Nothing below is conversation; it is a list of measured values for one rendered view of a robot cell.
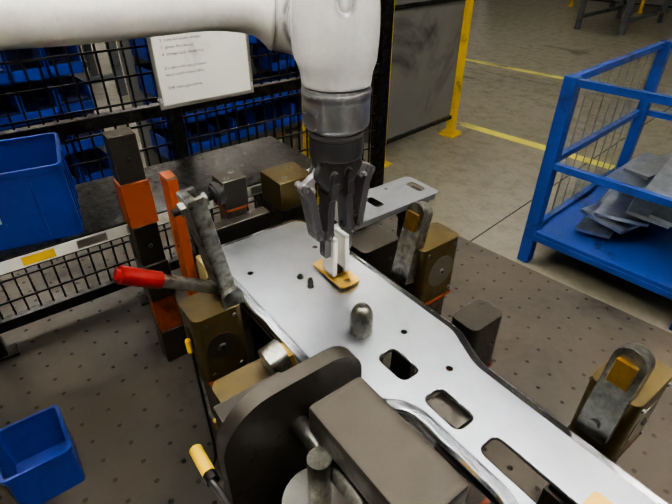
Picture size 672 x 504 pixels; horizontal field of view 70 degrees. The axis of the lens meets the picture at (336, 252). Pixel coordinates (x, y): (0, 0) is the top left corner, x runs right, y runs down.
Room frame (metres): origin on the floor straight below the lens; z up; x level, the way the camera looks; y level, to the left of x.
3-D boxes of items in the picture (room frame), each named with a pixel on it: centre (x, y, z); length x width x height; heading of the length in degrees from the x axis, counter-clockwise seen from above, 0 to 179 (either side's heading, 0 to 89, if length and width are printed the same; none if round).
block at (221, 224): (0.81, 0.19, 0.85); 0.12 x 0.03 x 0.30; 127
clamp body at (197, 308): (0.49, 0.18, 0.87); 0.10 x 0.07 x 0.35; 127
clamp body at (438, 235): (0.68, -0.17, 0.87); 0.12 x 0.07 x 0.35; 127
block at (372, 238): (0.78, -0.08, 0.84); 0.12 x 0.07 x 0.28; 127
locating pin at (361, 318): (0.50, -0.04, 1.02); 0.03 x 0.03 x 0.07
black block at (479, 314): (0.55, -0.22, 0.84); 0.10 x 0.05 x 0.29; 127
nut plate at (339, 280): (0.63, 0.00, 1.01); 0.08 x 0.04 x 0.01; 37
